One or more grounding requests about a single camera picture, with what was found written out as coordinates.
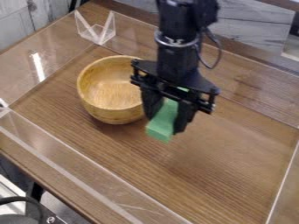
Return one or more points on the brown wooden bowl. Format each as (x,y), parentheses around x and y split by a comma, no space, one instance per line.
(108,96)

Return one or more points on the green rectangular block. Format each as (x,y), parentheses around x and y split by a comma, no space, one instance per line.
(160,126)

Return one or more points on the black table leg frame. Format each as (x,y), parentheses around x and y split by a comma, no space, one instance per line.
(35,193)

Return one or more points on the clear acrylic corner bracket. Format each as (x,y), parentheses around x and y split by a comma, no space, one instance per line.
(99,34)

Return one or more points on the clear acrylic tray wall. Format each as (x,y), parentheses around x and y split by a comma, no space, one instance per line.
(216,175)

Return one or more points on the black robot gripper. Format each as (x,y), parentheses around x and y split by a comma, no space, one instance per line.
(172,77)

